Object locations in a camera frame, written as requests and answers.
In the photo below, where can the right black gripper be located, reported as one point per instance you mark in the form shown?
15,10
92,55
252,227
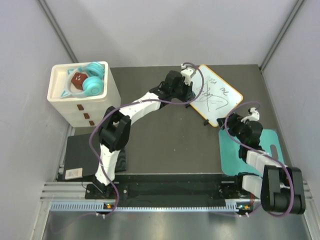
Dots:
233,121

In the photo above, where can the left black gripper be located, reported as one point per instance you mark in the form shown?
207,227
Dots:
188,94

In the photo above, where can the yellow framed whiteboard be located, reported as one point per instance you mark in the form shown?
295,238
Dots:
216,97

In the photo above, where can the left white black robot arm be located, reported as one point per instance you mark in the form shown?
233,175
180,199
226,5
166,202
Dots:
114,132

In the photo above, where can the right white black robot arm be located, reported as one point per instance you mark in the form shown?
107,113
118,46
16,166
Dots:
279,187

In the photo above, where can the teal cutting board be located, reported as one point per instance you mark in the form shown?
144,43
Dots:
232,164

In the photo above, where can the teal cat ear headphones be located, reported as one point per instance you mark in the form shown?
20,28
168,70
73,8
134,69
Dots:
92,86

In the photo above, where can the white drawer unit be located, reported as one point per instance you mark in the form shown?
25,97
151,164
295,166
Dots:
82,112

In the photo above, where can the dark red cube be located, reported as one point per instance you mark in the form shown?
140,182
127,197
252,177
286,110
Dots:
78,79

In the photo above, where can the black box with label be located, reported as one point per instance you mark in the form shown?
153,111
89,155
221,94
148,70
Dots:
80,163

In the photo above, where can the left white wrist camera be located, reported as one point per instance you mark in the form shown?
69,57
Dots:
188,70

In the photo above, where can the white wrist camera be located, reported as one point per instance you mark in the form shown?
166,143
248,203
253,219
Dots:
188,70
253,114

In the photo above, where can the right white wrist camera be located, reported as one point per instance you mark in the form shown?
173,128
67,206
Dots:
253,114

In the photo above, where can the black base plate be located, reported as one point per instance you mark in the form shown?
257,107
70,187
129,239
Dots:
171,190

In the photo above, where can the grey slotted cable duct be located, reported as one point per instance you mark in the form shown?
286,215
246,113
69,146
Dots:
229,207

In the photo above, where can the aluminium frame rail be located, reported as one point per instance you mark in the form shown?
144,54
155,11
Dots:
64,191

